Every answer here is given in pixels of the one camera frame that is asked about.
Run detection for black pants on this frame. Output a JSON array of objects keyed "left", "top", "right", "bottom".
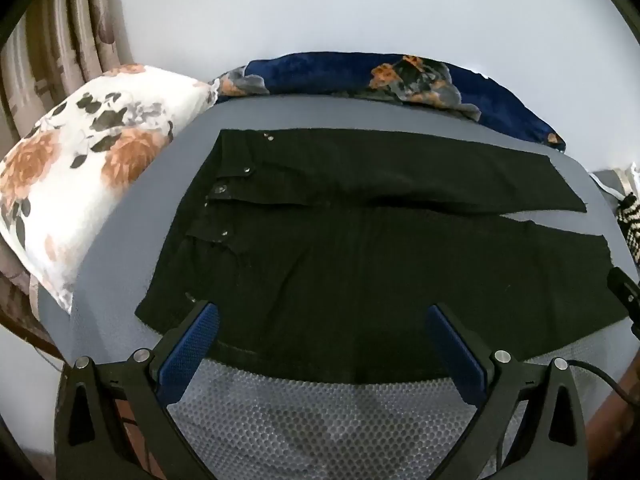
[{"left": 137, "top": 129, "right": 625, "bottom": 384}]

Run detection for black white striped cloth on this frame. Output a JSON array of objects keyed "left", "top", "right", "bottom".
[{"left": 616, "top": 193, "right": 640, "bottom": 266}]

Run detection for grey mesh mattress cover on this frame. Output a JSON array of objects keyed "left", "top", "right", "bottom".
[{"left": 55, "top": 98, "right": 639, "bottom": 479}]

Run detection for white floral pillow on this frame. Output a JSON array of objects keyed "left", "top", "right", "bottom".
[{"left": 1, "top": 64, "right": 219, "bottom": 312}]

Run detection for navy floral blanket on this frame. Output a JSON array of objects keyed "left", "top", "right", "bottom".
[{"left": 212, "top": 51, "right": 566, "bottom": 152}]

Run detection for beige patterned curtain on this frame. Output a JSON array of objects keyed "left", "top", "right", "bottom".
[{"left": 1, "top": 0, "right": 122, "bottom": 152}]

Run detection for black cable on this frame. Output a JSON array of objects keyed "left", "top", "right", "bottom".
[{"left": 564, "top": 358, "right": 633, "bottom": 406}]

